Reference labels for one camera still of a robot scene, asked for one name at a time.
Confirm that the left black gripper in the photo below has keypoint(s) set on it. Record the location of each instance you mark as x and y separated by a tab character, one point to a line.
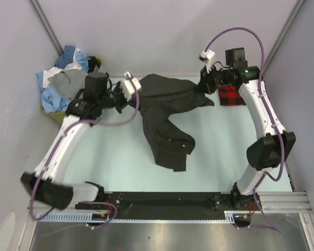
119	88

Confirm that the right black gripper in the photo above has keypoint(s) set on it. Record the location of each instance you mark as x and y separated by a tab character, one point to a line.
205	84

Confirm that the dark pinstriped long sleeve shirt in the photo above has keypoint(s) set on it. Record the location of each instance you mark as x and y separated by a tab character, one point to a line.
159	98

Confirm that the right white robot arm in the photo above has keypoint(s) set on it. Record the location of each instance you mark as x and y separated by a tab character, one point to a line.
273	143

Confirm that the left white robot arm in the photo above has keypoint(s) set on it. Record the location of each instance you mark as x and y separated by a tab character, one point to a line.
46	183

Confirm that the red black plaid folded shirt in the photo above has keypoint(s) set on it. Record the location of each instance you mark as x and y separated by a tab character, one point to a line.
229	96

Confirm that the black garment in basket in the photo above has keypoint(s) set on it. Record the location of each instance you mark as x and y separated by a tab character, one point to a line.
95	66

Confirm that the grey shirt in basket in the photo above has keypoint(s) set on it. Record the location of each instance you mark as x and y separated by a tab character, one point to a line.
68	82

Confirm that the green laundry basket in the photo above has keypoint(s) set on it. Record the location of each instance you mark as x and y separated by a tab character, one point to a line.
58	115

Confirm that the light blue shirt in basket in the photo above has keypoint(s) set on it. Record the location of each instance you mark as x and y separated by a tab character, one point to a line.
51	100

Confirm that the blue checked shirt in basket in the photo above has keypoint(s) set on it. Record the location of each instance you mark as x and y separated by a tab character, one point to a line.
66	57

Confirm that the white shirt in basket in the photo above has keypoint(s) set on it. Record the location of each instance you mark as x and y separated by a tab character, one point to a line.
55	70

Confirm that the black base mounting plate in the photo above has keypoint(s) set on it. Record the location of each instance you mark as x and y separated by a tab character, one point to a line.
169	206

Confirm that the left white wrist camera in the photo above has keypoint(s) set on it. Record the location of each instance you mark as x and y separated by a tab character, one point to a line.
130	86

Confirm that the white slotted cable duct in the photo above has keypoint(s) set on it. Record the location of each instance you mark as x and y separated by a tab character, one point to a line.
81	217

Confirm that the right aluminium corner post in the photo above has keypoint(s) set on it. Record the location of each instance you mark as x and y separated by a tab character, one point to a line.
283	33

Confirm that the aluminium corner post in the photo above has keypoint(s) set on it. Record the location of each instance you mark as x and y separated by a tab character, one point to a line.
283	33
41	16

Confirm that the left aluminium corner post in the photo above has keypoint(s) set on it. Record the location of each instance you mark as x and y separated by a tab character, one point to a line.
41	16

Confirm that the aluminium frame rail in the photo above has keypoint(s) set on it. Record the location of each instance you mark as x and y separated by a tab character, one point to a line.
284	202

